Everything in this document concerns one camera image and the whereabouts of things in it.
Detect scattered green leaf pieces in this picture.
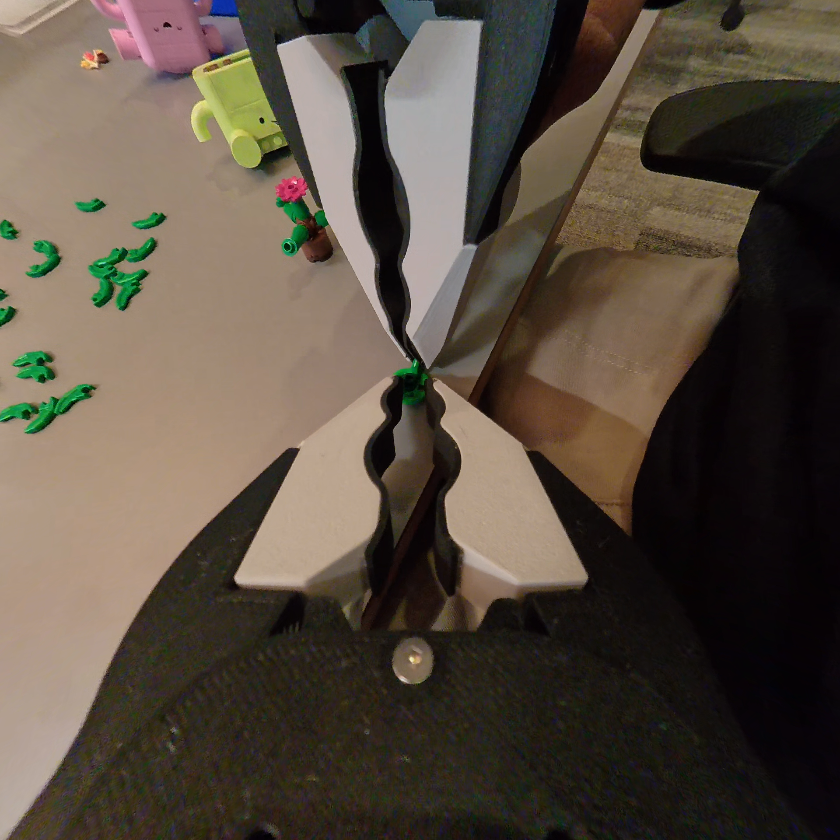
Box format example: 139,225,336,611
0,197,167,435

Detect brown pot flower assembly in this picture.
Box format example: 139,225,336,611
274,176,333,263

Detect lime green planter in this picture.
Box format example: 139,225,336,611
190,52,291,170

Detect person's beige pants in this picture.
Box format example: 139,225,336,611
482,246,744,534

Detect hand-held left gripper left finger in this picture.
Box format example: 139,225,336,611
234,377,404,619

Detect black office chair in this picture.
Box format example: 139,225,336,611
640,79,840,194

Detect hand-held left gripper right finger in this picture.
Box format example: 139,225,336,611
425,379,589,621

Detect person's right hand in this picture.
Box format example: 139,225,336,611
550,0,648,127

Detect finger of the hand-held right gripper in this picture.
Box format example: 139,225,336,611
384,18,487,370
277,35,422,367

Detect pink planter with green plant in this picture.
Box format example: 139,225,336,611
88,0,232,74

